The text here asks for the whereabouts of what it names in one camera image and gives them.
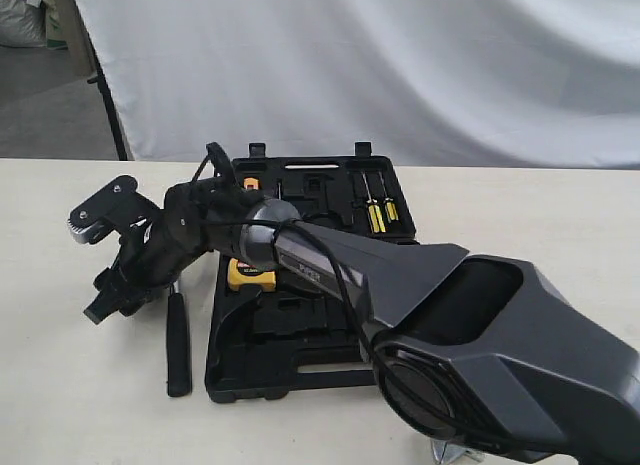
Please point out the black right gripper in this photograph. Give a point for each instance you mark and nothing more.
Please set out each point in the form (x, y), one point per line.
(150, 259)

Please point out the claw hammer black grip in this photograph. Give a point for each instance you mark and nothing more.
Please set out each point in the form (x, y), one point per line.
(178, 346)

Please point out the black plastic tool case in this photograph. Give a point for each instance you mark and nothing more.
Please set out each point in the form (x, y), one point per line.
(267, 344)

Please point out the adjustable wrench black handle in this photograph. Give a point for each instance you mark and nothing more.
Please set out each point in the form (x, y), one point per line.
(446, 453)

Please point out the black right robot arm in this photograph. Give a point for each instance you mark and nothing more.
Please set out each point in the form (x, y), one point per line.
(478, 350)

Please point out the yellow measuring tape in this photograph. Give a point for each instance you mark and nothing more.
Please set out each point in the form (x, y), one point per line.
(240, 274)

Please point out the orange utility knife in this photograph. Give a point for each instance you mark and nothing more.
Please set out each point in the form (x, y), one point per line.
(251, 183)

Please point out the black backdrop stand pole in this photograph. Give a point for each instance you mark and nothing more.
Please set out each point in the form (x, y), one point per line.
(99, 80)

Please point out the cardboard box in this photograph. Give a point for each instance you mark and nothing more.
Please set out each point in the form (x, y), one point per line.
(76, 37)

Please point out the large yellow black screwdriver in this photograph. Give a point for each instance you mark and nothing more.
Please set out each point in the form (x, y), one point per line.
(373, 209)

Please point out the white sack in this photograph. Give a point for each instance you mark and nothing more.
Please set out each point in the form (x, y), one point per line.
(22, 23)

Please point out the small yellow black screwdriver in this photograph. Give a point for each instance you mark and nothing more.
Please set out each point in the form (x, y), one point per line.
(389, 204)

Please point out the white backdrop cloth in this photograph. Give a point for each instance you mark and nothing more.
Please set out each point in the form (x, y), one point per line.
(549, 83)

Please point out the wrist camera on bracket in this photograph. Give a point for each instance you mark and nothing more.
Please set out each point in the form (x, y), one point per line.
(116, 207)

